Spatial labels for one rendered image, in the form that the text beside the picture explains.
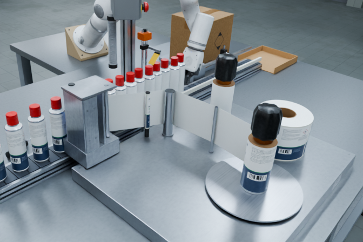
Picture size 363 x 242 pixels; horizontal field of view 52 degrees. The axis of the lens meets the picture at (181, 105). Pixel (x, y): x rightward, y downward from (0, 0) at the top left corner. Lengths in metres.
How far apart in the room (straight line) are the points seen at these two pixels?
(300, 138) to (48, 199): 0.86
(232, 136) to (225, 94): 0.22
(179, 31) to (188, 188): 1.16
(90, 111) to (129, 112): 0.23
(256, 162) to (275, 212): 0.15
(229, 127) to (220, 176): 0.17
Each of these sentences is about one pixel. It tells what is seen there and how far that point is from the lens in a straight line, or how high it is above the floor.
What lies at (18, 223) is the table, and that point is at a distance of 1.22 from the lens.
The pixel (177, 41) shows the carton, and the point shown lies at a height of 0.97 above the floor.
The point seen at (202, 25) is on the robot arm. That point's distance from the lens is 1.70.
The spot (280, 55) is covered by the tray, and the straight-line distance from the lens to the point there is 2.55.
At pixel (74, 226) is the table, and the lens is 1.18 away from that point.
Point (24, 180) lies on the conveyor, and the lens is 1.30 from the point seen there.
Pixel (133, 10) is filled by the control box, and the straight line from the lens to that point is 1.40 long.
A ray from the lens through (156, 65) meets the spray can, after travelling 1.55.
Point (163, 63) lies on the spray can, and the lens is 1.59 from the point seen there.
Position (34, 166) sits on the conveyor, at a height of 0.88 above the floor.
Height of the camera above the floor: 1.67
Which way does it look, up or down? 28 degrees down
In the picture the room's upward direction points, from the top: 4 degrees clockwise
